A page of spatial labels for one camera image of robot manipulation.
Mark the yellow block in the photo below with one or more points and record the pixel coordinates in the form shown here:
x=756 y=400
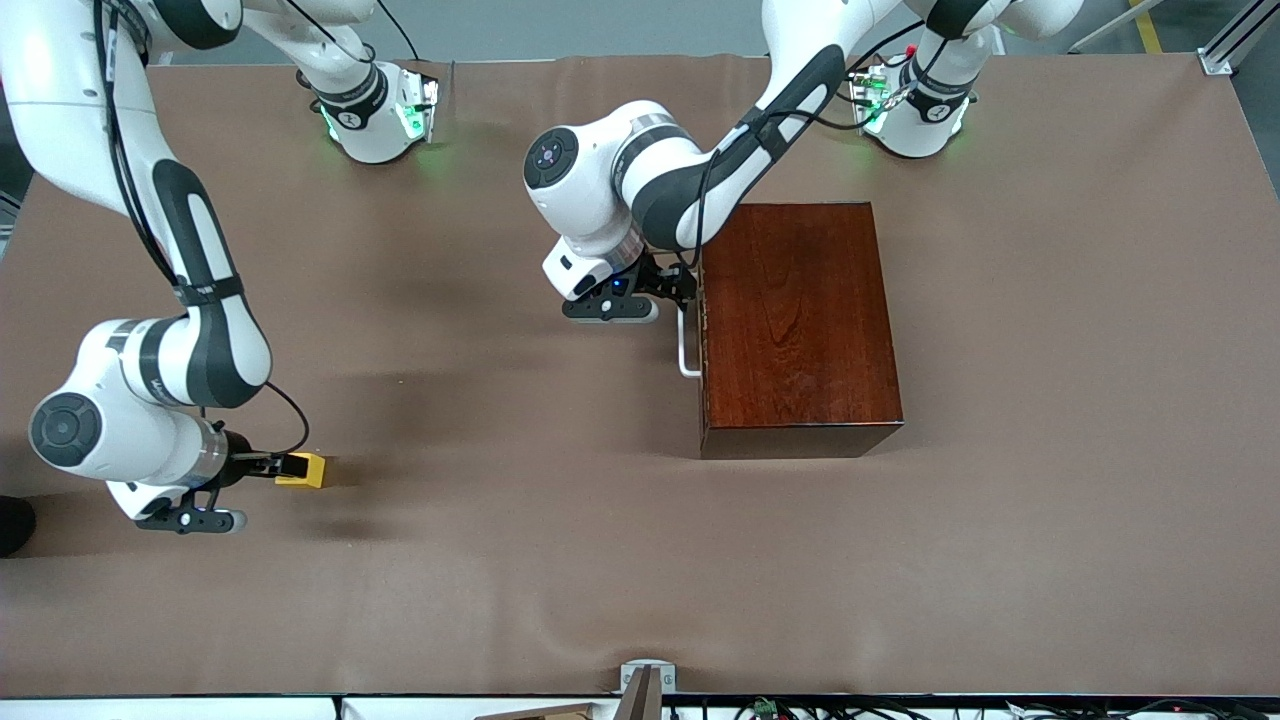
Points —
x=316 y=470

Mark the grey metal bracket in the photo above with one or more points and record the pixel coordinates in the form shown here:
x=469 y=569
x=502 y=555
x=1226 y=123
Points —
x=648 y=672

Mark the tan camera post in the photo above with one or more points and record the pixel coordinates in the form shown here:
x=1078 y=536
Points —
x=640 y=700

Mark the arm base connector plate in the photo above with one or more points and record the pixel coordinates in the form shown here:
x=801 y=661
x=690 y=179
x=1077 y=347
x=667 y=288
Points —
x=418 y=105
x=870 y=100

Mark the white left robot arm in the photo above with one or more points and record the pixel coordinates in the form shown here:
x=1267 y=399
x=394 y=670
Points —
x=650 y=170

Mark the black round object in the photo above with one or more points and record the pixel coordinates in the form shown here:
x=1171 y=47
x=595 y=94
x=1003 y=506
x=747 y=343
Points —
x=14 y=525

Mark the aluminium frame profile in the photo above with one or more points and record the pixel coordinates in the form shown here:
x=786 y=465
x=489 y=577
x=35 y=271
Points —
x=1235 y=40

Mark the dark wooden drawer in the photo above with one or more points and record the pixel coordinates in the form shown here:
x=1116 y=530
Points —
x=703 y=410

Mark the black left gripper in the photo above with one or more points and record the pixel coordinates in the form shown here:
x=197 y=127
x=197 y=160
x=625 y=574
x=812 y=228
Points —
x=664 y=279

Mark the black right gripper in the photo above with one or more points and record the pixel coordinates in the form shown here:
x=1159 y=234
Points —
x=238 y=467

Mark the dark red wooden cabinet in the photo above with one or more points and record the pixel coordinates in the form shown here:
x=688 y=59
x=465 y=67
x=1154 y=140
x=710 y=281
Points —
x=800 y=320

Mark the brown table mat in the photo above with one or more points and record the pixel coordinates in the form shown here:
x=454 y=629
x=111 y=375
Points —
x=450 y=580

